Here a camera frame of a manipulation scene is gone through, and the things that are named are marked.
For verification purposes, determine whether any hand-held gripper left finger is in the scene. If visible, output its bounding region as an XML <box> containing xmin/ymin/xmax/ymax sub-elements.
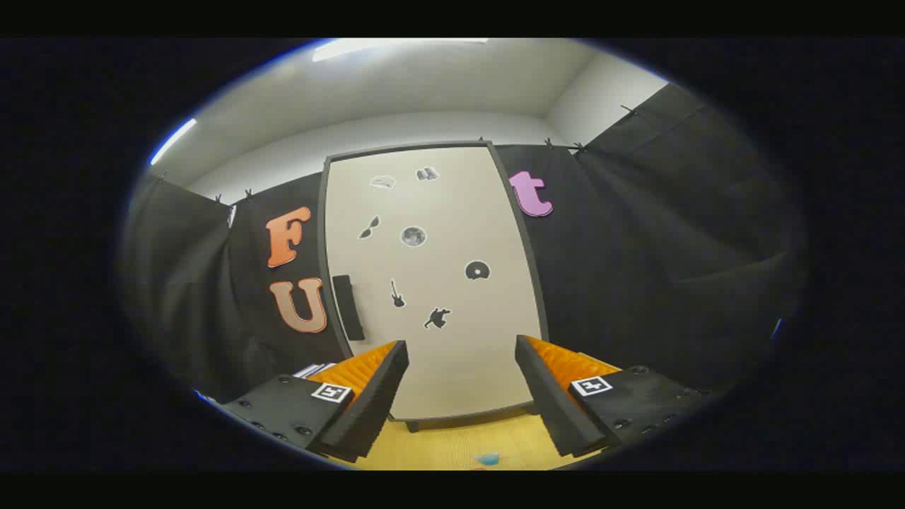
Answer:
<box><xmin>221</xmin><ymin>340</ymin><xmax>410</xmax><ymax>464</ymax></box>

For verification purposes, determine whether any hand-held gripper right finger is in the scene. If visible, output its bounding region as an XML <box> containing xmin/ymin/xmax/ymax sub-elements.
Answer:
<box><xmin>514</xmin><ymin>334</ymin><xmax>710</xmax><ymax>458</ymax></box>

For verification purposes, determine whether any beige cabinet door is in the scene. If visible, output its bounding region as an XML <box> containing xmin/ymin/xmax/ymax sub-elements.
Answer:
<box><xmin>324</xmin><ymin>146</ymin><xmax>544</xmax><ymax>421</ymax></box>

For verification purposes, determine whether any grey cabinet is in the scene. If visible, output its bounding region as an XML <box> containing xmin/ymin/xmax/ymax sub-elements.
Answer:
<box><xmin>318</xmin><ymin>140</ymin><xmax>551</xmax><ymax>433</ymax></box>

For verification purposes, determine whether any black backdrop cloth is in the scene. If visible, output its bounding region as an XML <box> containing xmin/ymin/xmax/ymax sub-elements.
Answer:
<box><xmin>120</xmin><ymin>83</ymin><xmax>807</xmax><ymax>404</ymax></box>

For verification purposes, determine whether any black door handle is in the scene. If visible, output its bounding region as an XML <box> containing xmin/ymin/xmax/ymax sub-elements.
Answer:
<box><xmin>332</xmin><ymin>274</ymin><xmax>366</xmax><ymax>341</ymax></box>

